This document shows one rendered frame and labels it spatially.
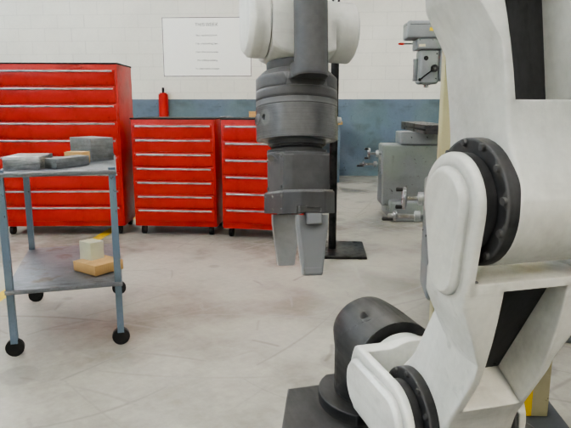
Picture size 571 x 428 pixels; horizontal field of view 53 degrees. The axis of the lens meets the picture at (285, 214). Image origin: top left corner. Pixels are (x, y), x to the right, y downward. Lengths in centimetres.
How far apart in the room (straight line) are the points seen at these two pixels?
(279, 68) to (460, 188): 22
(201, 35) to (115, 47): 138
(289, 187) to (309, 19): 16
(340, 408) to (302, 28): 70
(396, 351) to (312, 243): 42
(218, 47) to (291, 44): 876
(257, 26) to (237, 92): 867
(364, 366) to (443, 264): 31
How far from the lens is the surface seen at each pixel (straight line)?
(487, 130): 66
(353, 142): 921
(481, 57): 68
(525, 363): 80
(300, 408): 111
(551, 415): 235
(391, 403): 83
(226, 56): 933
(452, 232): 63
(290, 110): 59
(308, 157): 58
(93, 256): 298
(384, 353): 94
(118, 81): 511
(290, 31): 62
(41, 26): 1026
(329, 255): 427
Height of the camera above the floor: 111
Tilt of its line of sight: 11 degrees down
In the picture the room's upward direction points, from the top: straight up
